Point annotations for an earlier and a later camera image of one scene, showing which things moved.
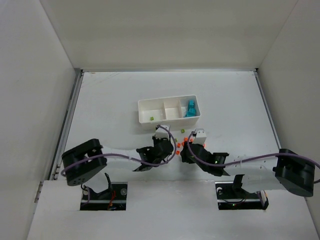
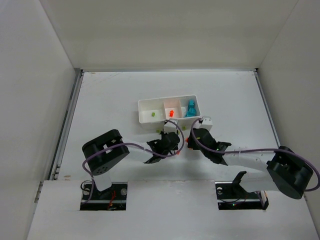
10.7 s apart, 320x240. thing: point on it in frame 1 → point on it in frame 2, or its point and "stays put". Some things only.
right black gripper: (189, 150) → (196, 136)
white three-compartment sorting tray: (177, 112) stays put
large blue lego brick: (191, 111) stays put
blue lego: (191, 104) stays put
